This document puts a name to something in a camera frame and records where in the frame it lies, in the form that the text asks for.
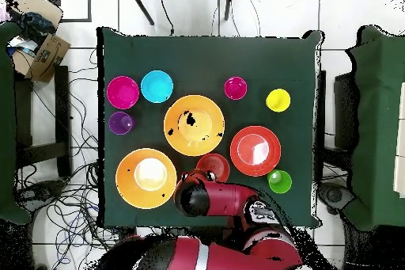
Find pink plastic bowl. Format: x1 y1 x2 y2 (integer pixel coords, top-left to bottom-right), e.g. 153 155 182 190
106 75 141 110

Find green plastic cup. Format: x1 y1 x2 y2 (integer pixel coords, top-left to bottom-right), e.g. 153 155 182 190
267 169 293 195

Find open cardboard box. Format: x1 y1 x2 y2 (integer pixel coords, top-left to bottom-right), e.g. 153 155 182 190
10 32 72 84

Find large orange bowl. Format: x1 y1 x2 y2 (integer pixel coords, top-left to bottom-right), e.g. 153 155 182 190
115 147 178 210
163 93 226 158

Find wide red bowl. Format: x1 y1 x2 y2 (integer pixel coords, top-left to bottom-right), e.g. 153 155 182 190
229 125 282 177

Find dark blue bag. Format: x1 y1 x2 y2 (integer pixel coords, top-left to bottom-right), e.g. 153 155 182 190
17 11 57 44

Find green covered table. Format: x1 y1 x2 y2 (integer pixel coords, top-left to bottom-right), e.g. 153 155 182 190
343 25 405 232
0 21 32 225

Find black cable bundle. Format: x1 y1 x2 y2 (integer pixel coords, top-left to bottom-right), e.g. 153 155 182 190
13 48 168 270

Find yellow plastic cup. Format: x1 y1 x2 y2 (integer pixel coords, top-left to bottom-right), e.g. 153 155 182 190
265 88 291 113

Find flat cardboard sheet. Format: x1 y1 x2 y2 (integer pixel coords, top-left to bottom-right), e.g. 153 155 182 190
4 0 64 30

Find black bench frame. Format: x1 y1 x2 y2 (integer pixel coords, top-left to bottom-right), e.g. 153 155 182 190
13 65 73 178

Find blue plastic bowl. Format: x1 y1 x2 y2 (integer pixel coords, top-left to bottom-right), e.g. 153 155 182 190
140 70 174 104

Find purple plastic cup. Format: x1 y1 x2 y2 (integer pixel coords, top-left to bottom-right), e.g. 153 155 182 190
108 111 136 136

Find dark green tablecloth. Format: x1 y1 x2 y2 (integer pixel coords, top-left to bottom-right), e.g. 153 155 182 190
97 27 324 229

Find pink plastic cup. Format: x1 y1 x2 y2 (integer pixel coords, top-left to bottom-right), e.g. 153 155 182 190
223 75 248 101

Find small red bowl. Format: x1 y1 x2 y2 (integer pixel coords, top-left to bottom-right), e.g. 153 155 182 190
195 153 231 183

